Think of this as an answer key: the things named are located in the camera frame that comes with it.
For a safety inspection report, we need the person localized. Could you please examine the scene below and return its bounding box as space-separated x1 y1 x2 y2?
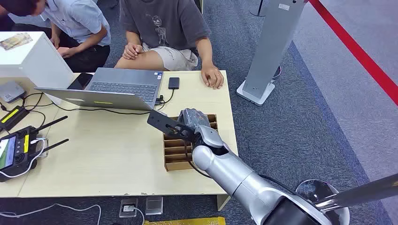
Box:
0 0 112 74
114 0 225 90

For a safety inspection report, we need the grey floor cover plate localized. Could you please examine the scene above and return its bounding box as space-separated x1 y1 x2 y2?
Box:
145 196 164 216

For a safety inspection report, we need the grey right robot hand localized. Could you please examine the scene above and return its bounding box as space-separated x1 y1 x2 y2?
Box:
177 108 231 156

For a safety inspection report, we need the banknotes stack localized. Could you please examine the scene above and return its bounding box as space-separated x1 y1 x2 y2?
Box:
0 32 33 51

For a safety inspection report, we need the wooden slotted card holder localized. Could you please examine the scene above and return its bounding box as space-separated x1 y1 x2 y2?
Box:
163 114 218 172

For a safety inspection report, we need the grey standing kiosk column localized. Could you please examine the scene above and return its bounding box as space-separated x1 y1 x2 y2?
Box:
236 0 308 107

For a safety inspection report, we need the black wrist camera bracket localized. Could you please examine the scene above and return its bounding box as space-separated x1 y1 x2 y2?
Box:
146 109 195 141

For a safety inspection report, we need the black adapter with yellow label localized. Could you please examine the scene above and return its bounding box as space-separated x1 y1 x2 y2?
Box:
0 105 30 133

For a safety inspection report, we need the white controller cable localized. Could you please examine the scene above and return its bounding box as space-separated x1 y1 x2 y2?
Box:
0 138 46 179

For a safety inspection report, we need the black drive cable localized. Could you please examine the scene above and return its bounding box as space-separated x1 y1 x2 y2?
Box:
155 89 176 108

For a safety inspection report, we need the red barrier belt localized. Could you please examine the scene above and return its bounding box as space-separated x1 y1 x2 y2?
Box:
308 0 398 107

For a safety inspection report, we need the black remote controller with screen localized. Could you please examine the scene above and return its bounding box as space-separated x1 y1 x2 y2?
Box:
0 115 69 183

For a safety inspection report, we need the silver laptop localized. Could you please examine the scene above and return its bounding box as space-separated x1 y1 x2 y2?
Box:
34 67 164 112

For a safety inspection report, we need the black stand base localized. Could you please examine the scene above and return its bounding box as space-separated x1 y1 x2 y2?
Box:
249 0 269 17

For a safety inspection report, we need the white floor cable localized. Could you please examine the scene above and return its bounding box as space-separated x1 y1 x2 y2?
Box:
0 203 102 225

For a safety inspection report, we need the white cabinet box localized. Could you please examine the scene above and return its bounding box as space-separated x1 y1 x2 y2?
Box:
0 31 75 105

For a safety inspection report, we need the chrome stanchion pole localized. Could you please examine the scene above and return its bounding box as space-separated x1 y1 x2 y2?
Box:
295 173 398 225

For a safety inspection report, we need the long black table cable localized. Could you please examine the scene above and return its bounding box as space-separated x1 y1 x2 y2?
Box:
22 92 152 116

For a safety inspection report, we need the small grey device box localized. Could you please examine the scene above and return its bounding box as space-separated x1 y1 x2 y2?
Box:
0 81 27 104

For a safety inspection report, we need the person's right hand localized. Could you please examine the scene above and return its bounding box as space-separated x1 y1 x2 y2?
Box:
122 42 144 60

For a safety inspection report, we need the person's left hand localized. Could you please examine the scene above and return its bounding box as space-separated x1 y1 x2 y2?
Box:
200 64 225 90

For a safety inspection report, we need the floor power socket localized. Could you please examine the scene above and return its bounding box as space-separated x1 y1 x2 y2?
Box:
119 198 139 218

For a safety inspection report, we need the yellow flat object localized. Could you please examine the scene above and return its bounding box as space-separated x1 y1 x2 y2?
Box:
143 217 227 225

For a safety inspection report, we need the black smartphone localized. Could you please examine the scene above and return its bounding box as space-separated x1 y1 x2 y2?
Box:
67 72 94 90

